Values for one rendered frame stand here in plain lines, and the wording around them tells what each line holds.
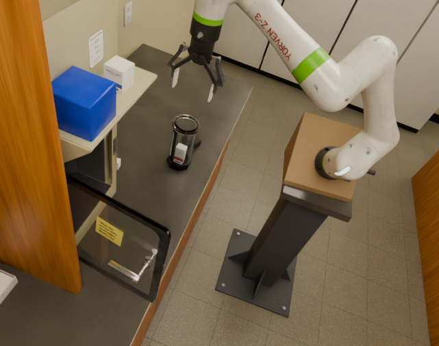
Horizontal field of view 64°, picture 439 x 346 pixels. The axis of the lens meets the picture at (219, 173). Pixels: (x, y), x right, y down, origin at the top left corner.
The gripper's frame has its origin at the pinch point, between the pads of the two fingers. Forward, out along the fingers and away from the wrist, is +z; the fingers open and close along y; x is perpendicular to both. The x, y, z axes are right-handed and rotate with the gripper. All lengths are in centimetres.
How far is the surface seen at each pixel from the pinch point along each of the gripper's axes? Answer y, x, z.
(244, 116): 12, 175, 130
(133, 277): 12, -65, 11
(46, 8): -15, -51, -41
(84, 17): -15, -40, -35
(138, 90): -4.5, -35.0, -19.1
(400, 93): 150, 254, 90
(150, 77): -4.3, -28.5, -19.1
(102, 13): -15.1, -33.3, -33.7
